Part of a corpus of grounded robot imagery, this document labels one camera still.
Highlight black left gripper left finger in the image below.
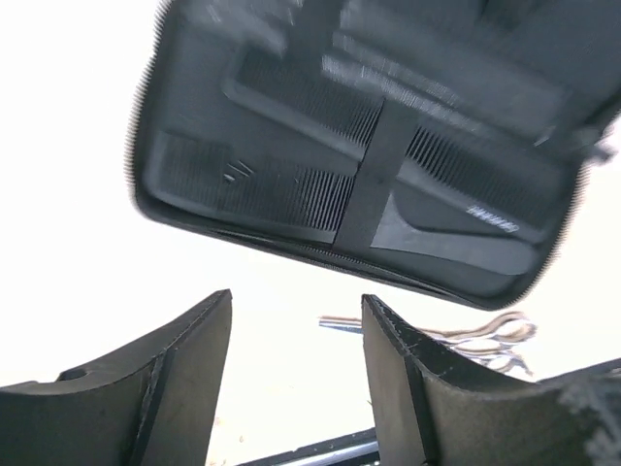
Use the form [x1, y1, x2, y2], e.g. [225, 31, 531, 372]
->
[1, 289, 232, 465]

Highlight black zip tool case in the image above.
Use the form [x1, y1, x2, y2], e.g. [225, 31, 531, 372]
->
[125, 1, 620, 311]

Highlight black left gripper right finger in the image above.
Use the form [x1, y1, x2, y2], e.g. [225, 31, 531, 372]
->
[362, 295, 620, 466]

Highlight black tail comb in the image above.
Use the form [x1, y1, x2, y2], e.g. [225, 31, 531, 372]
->
[223, 49, 559, 243]

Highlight silver straight hair scissors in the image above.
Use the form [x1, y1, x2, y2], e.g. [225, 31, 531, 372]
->
[317, 310, 539, 378]

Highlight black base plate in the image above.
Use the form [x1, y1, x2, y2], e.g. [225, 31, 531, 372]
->
[242, 428, 380, 466]

